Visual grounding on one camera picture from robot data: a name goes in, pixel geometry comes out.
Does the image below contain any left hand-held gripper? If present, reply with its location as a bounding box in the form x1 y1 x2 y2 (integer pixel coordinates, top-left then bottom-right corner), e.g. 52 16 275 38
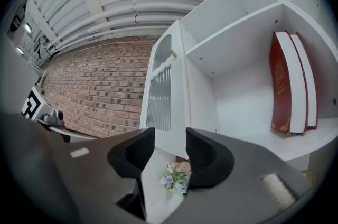
20 85 102 143

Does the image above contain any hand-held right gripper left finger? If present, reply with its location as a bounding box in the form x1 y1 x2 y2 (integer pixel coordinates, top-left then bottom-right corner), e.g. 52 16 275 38
47 127 156 224

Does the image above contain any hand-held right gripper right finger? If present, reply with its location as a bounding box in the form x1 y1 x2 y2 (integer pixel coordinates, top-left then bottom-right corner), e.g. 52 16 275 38
168 127 314 224

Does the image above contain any white cabinet door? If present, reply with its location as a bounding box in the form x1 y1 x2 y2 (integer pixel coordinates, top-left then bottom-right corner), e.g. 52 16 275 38
139 19 192 160

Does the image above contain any white shelf cabinet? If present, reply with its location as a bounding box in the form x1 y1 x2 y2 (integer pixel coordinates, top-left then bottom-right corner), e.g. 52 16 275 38
179 0 338 163

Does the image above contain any pastel artificial flower bouquet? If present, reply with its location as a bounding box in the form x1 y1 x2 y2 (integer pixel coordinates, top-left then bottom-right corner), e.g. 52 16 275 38
159 161 192 194

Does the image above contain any red hardcover book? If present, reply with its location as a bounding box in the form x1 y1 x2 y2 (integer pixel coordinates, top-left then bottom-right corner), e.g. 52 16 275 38
268 31 308 136
289 32 318 135

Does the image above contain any white ceiling pipe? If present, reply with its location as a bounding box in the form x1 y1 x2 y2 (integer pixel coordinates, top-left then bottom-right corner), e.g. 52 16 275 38
54 14 185 50
51 2 198 46

